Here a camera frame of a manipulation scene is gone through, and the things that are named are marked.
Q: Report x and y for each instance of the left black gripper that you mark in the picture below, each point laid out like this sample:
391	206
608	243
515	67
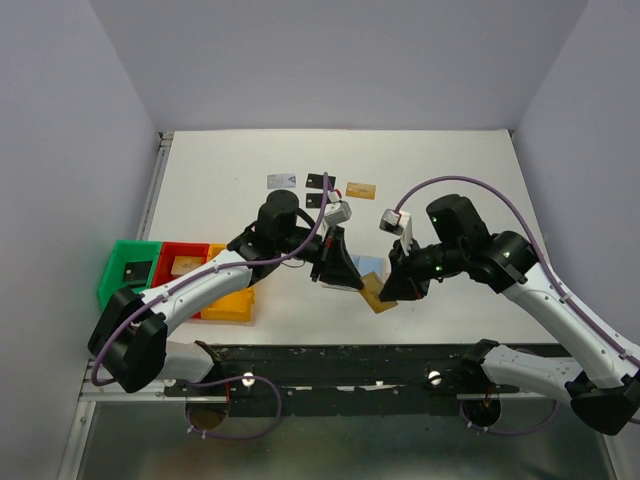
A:
335	263

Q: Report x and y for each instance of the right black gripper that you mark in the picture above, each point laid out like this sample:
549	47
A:
404	282

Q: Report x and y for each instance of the gold credit card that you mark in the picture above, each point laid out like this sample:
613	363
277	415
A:
360	190
370	292

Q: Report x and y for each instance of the dark grey VIP card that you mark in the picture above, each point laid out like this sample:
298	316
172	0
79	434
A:
314	200

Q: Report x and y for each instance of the black credit card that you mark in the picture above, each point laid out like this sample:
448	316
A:
316	181

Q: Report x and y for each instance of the silver credit card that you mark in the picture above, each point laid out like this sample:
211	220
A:
281	181

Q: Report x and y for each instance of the beige card holder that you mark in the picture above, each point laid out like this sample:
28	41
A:
368	264

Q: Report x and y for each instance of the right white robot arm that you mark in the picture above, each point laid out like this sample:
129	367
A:
600	378

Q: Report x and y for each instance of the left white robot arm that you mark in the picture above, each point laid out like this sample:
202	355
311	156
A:
131	339

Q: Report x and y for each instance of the yellow plastic bin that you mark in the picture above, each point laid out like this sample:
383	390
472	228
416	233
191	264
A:
236	307

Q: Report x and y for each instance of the tan item in red bin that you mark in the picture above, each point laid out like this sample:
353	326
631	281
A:
183	265

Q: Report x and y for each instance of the red plastic bin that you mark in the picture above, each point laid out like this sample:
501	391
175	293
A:
168	252

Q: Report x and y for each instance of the black item in green bin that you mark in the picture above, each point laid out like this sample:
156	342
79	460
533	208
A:
136	273

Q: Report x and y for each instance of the green plastic bin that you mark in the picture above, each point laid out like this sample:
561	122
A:
126	251

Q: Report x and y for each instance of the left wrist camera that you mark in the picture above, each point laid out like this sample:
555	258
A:
335	214

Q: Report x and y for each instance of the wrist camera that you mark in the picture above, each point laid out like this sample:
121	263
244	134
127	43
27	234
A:
398	223
335	214

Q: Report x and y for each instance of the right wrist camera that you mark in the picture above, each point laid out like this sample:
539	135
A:
398	223

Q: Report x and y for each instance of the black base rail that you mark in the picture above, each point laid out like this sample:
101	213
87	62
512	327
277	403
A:
336	380

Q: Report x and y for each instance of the aluminium side rail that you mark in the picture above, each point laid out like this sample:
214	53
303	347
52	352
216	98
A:
165	144

